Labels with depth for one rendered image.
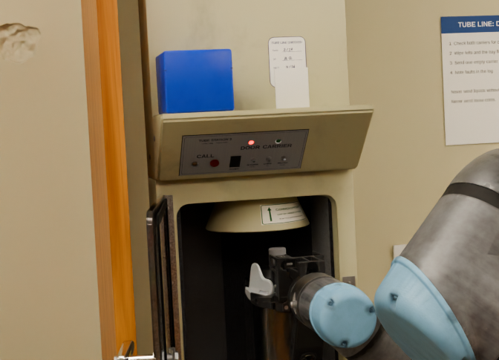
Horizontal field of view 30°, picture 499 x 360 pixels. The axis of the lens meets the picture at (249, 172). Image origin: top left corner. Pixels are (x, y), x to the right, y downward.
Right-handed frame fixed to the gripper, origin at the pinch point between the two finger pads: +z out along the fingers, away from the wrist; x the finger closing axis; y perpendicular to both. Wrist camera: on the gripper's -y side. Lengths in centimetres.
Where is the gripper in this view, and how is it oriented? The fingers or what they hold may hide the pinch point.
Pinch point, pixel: (280, 290)
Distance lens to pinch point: 149.8
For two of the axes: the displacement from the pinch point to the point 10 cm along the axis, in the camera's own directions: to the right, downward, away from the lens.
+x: -9.8, 0.6, -2.1
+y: -0.5, -10.0, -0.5
